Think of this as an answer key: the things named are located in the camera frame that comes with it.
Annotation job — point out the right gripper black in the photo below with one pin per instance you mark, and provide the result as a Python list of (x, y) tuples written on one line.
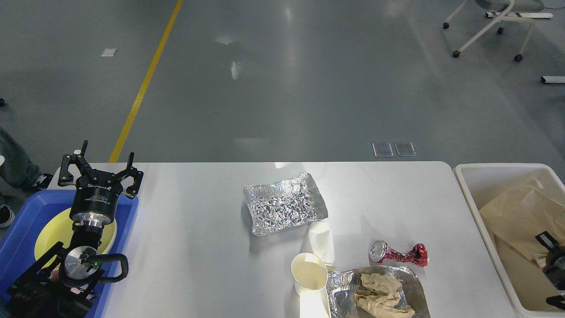
[(554, 269)]

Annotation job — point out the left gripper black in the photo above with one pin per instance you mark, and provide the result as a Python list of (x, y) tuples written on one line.
[(95, 198)]

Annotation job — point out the yellow plastic plate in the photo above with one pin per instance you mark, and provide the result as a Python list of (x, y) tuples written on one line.
[(59, 228)]

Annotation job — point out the brown paper bag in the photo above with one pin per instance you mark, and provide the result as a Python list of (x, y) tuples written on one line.
[(513, 219)]

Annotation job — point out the pink mug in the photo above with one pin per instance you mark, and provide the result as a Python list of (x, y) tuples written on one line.
[(55, 276)]

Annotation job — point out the foil tray with paper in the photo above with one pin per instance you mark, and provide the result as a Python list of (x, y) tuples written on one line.
[(342, 285)]

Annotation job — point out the brown paper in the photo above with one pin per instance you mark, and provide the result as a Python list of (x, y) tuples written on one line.
[(381, 297)]

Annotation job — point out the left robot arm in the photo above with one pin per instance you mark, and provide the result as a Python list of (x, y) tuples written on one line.
[(61, 283)]

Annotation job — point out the person in grey trousers sneakers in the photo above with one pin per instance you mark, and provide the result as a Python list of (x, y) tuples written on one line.
[(18, 170)]

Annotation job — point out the white plastic bin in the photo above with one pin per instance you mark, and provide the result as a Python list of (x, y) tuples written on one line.
[(482, 182)]

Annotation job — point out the crushed red soda can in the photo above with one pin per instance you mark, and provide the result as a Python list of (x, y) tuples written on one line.
[(380, 250)]

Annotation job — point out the crumpled foil tray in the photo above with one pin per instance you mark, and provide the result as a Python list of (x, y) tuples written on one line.
[(284, 204)]

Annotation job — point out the white furniture leg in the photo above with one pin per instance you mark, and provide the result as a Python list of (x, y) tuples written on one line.
[(547, 79)]

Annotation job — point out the right floor outlet plate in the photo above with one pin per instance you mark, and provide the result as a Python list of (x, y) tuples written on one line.
[(405, 149)]

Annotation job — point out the floor outlet plate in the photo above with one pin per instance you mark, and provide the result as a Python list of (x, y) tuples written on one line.
[(405, 149), (383, 150)]

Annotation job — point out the left floor outlet plate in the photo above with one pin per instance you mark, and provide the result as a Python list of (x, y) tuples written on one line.
[(383, 150)]

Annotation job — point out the white paper cup lying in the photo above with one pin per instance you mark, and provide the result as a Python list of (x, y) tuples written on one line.
[(320, 238)]

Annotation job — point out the white paper cup upright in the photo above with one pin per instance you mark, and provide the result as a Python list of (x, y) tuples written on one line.
[(309, 273)]

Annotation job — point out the white rolling chair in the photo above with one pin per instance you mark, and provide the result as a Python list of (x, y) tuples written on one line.
[(499, 13)]

